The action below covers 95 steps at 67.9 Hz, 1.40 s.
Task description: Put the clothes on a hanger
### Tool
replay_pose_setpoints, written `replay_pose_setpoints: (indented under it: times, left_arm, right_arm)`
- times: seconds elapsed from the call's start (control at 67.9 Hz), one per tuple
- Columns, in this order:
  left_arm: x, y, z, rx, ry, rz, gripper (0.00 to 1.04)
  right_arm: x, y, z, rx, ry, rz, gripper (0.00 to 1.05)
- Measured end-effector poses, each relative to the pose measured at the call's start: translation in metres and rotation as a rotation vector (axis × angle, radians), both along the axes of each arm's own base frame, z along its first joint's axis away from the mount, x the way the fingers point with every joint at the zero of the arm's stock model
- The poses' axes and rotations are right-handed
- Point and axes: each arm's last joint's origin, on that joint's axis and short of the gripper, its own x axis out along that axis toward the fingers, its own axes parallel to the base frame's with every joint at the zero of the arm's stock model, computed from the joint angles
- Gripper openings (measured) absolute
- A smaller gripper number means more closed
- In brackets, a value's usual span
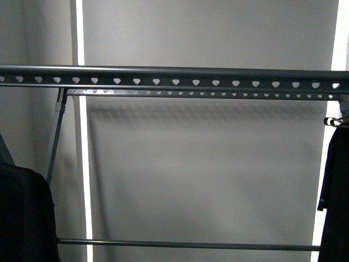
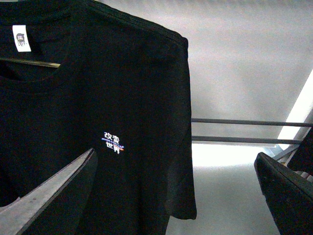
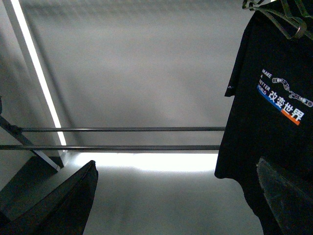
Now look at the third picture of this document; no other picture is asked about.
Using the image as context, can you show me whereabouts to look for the grey metal drying rack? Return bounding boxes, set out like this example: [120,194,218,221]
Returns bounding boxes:
[0,117,225,172]

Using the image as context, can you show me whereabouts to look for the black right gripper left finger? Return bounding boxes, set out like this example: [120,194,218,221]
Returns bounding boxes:
[0,160,98,235]

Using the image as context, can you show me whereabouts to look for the metal clothes hanger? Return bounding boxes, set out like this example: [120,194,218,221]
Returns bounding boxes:
[242,0,313,40]

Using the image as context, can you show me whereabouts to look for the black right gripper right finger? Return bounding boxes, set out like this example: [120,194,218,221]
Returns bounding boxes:
[257,158,313,235]

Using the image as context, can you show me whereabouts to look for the black printed t-shirt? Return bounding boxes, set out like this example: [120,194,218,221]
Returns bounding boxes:
[215,11,313,235]

